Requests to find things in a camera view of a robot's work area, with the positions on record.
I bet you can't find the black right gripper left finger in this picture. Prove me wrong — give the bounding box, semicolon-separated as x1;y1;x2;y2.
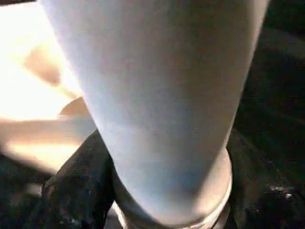
41;130;117;229

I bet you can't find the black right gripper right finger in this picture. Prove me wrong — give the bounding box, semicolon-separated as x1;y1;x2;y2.
224;129;305;229

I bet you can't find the white plastic table leg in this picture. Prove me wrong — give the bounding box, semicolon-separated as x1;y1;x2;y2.
38;0;271;229

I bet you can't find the black plastic mat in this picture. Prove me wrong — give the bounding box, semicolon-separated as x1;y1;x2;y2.
0;0;305;229

